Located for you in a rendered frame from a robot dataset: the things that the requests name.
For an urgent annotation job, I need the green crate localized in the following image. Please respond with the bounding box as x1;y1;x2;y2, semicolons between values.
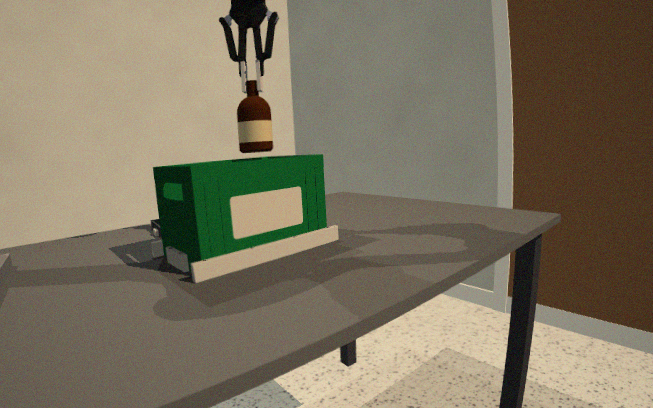
158;154;327;271

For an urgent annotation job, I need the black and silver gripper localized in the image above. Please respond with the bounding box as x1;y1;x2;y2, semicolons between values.
219;0;279;93

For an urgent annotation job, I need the brown glass bottle with cream label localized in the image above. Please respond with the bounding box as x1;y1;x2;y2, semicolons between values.
237;80;273;153

